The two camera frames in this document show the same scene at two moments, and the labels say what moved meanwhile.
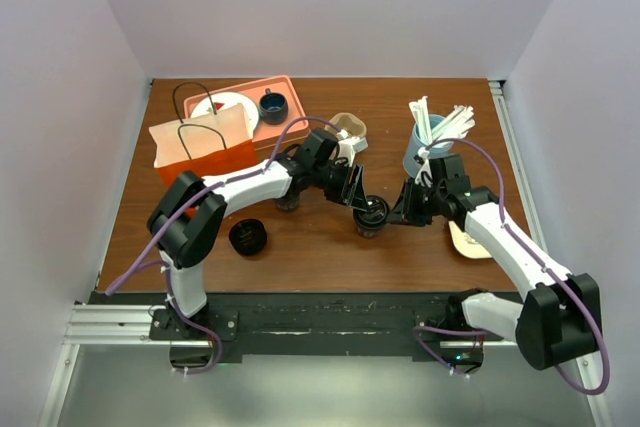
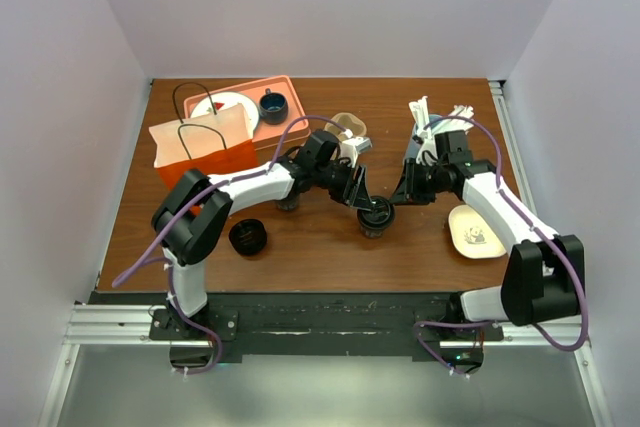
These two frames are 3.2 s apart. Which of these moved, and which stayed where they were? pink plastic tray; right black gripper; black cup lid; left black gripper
Moved: right black gripper
Stayed: black cup lid; pink plastic tray; left black gripper
